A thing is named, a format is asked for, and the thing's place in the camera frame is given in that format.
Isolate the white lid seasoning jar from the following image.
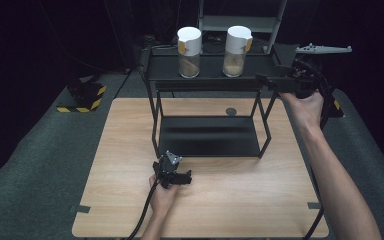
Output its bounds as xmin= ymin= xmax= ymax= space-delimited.
xmin=221 ymin=25 xmax=254 ymax=79
xmin=176 ymin=26 xmax=203 ymax=80

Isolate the person's left hand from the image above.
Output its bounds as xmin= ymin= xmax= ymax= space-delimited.
xmin=148 ymin=174 xmax=182 ymax=217

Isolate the black floor cable bundle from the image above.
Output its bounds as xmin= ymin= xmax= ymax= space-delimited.
xmin=201 ymin=32 xmax=268 ymax=55

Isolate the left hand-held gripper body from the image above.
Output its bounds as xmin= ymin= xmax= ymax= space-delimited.
xmin=152 ymin=150 xmax=184 ymax=190

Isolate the grey metal stand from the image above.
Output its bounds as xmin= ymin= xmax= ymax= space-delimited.
xmin=196 ymin=0 xmax=288 ymax=55

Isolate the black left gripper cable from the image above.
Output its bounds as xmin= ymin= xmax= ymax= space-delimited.
xmin=125 ymin=179 xmax=164 ymax=240

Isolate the black metal shelf rack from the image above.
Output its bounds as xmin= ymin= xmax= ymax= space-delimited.
xmin=140 ymin=42 xmax=288 ymax=160

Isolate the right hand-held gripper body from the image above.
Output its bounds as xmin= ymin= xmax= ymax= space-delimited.
xmin=278 ymin=42 xmax=353 ymax=100

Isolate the black yellow striped base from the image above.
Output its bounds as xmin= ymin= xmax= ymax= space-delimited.
xmin=56 ymin=77 xmax=108 ymax=114
xmin=326 ymin=87 xmax=345 ymax=119

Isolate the person's right hand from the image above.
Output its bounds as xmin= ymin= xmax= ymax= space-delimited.
xmin=279 ymin=89 xmax=325 ymax=134

